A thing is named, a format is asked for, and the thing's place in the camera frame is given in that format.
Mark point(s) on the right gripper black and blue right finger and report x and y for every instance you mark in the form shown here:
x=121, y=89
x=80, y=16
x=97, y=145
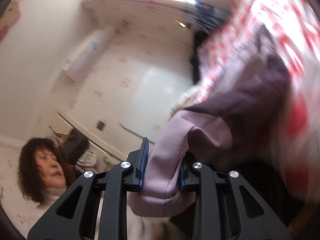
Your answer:
x=226, y=205

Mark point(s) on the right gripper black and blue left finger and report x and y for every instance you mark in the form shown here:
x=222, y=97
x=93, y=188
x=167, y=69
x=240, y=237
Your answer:
x=96, y=203

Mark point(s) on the lilac and purple jacket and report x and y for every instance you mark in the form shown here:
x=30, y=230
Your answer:
x=227, y=132

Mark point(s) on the person's head with dark hair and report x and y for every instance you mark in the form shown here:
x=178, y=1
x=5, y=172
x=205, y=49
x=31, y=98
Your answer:
x=40, y=172

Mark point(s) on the dark bag on hanger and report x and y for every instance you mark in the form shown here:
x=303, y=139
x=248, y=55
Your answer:
x=74, y=147

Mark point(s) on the cream quilted blanket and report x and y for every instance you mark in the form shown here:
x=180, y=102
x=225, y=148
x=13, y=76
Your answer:
x=188, y=98

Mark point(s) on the left blue patterned curtain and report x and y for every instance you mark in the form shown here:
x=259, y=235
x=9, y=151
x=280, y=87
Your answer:
x=205, y=17

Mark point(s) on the red checkered plastic bed cover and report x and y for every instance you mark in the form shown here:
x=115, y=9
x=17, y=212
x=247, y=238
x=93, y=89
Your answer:
x=289, y=28

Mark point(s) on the white wall air conditioner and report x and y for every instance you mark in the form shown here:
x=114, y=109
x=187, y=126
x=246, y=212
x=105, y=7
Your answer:
x=83, y=58

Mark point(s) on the black garment by wall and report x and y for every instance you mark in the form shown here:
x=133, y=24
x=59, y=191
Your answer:
x=198, y=38

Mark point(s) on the wall power outlet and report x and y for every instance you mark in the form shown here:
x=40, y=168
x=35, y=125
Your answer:
x=180, y=23

